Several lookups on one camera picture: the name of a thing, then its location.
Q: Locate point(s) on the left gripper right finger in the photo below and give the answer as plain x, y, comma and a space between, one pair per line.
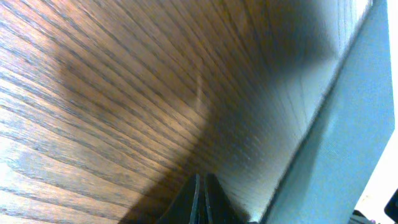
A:
218, 208

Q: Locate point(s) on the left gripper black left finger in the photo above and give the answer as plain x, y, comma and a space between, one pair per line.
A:
184, 209

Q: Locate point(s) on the dark green hinged box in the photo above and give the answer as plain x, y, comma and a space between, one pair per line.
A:
335, 160

